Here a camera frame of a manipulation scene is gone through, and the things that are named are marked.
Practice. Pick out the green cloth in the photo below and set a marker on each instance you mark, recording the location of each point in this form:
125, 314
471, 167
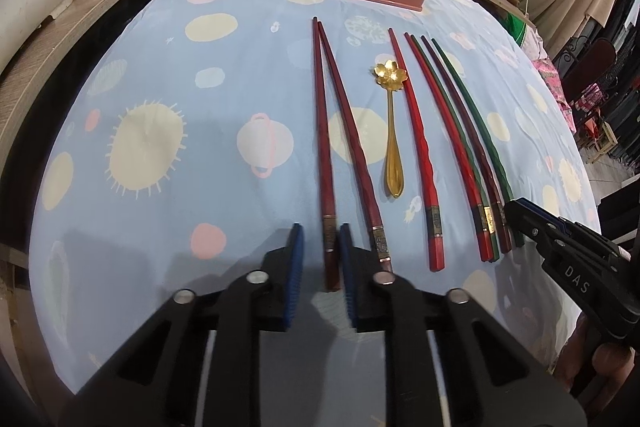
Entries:
517, 27

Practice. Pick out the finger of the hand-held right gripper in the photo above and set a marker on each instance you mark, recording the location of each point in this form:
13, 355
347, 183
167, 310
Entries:
525, 214
585, 239

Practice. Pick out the green chopstick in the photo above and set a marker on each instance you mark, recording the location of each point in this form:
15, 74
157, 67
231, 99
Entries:
482, 123
457, 123

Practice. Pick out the maroon chopstick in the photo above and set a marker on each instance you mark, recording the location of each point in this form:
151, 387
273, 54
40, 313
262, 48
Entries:
505, 241

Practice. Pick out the gold flower-shaped spoon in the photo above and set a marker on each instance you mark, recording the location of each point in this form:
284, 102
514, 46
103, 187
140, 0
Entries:
393, 167

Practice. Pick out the pink pineapple print cloth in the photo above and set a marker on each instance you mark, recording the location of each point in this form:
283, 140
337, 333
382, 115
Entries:
550, 77

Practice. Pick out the light blue printed tablecloth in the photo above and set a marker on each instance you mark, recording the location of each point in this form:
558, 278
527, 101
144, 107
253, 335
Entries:
175, 207

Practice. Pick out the red chopstick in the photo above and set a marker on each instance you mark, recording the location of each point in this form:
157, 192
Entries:
485, 247
415, 122

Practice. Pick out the dark brown chopstick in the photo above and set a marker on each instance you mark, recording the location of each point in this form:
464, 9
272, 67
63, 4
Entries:
322, 132
347, 132

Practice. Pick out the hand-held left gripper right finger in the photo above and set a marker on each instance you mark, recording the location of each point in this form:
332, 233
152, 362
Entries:
347, 277

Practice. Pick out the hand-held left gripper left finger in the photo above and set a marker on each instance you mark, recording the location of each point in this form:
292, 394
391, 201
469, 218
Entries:
295, 277

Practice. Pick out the dark chair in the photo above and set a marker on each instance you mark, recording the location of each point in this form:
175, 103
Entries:
592, 62

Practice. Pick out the person's right hand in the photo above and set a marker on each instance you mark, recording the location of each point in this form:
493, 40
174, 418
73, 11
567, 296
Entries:
595, 362

